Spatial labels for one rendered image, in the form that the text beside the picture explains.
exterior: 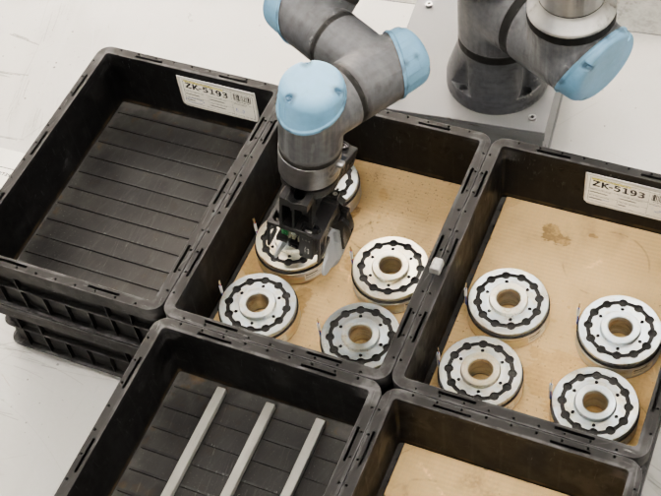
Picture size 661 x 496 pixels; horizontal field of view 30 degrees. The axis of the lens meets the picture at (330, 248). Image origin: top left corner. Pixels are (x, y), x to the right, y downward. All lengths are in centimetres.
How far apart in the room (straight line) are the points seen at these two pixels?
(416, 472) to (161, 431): 32
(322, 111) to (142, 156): 55
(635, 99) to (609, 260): 43
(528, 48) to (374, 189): 29
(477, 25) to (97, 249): 61
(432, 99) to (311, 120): 54
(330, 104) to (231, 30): 85
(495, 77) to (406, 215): 25
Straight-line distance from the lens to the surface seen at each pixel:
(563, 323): 159
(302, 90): 134
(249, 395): 156
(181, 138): 184
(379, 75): 140
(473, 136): 165
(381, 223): 169
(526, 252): 165
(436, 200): 171
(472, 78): 182
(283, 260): 163
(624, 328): 158
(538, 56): 167
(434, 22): 198
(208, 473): 152
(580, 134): 196
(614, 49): 166
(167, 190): 178
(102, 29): 224
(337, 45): 143
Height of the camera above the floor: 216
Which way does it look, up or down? 53 degrees down
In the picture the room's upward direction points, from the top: 10 degrees counter-clockwise
